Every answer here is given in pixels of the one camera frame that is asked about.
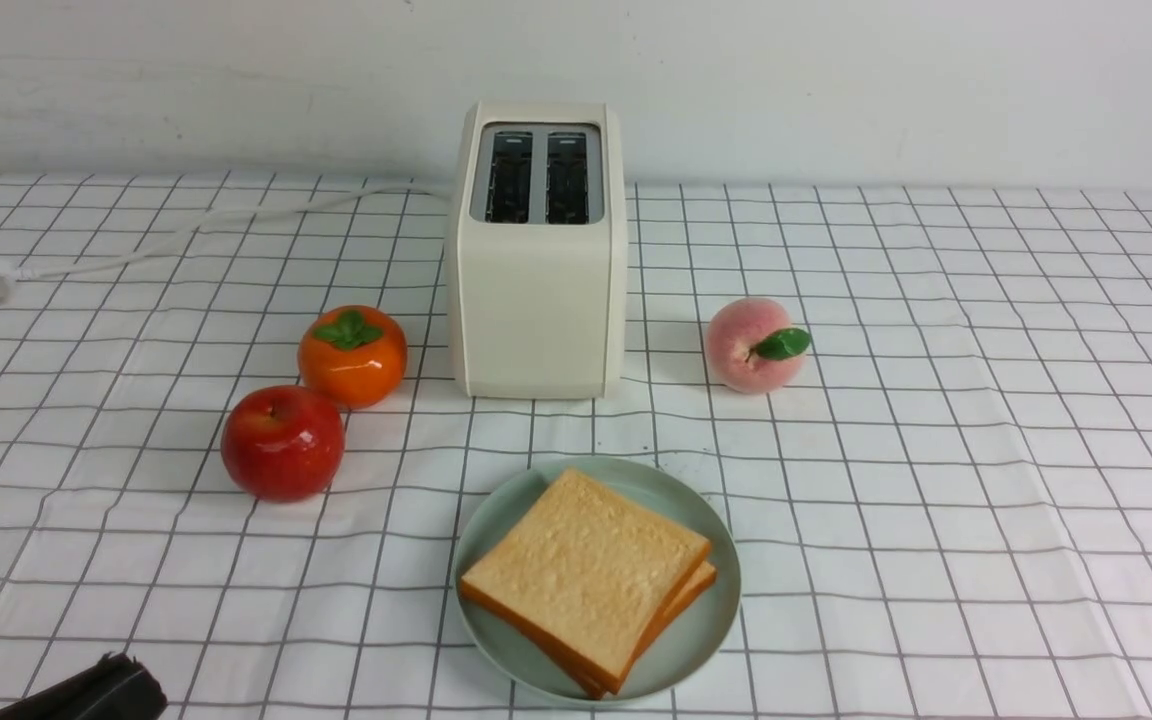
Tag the white grid tablecloth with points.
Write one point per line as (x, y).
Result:
(946, 513)

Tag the toast slice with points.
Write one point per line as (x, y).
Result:
(700, 581)
(584, 573)

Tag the orange persimmon with green leaf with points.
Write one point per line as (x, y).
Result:
(356, 355)

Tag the cream white toaster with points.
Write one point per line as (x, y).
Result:
(536, 252)

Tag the pink peach with green leaf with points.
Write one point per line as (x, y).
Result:
(752, 346)

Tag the light green plate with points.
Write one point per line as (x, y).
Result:
(688, 643)

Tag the red apple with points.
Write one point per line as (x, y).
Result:
(283, 444)

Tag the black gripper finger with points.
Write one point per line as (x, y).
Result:
(116, 687)

